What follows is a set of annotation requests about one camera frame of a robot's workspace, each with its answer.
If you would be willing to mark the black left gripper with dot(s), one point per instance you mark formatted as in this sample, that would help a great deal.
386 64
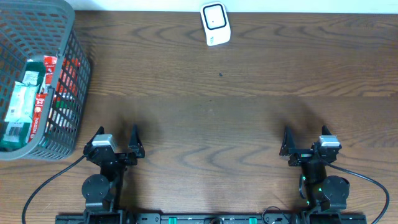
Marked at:
137 150

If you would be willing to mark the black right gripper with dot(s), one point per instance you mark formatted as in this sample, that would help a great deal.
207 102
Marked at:
289 149

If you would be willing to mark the red Nescafe stick sachet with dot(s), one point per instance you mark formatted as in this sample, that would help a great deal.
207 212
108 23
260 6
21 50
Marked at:
38 109

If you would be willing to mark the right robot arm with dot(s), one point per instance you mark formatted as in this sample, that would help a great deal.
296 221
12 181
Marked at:
325 194

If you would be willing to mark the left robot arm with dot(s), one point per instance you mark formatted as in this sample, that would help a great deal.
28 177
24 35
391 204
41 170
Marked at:
102 192

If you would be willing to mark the white barcode scanner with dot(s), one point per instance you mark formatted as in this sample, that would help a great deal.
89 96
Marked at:
215 23

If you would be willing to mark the pale green wipes packet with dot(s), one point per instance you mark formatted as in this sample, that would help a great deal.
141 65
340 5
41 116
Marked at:
22 102

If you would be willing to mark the red snack packet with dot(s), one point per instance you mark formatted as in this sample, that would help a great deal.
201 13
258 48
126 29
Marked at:
49 64

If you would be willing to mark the green snack packet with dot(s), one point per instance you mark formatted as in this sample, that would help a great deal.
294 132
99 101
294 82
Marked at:
15 135

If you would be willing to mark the grey plastic shopping basket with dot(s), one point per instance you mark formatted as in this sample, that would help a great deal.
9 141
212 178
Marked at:
32 30

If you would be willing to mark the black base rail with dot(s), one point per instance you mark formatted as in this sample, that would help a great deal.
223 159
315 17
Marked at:
155 218

